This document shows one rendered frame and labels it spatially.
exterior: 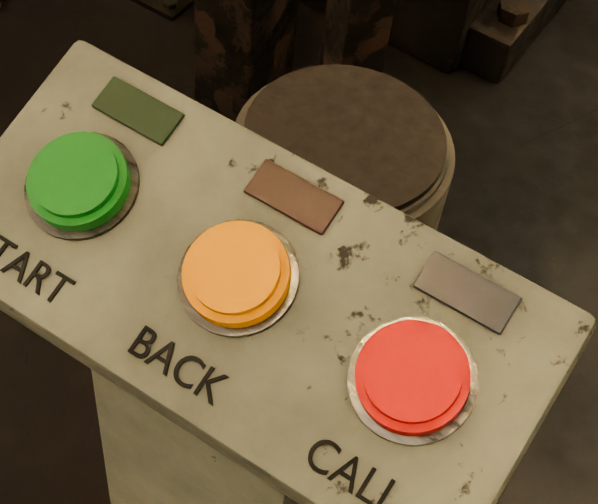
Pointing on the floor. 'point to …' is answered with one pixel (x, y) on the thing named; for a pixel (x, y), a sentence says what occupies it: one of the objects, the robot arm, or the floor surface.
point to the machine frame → (467, 31)
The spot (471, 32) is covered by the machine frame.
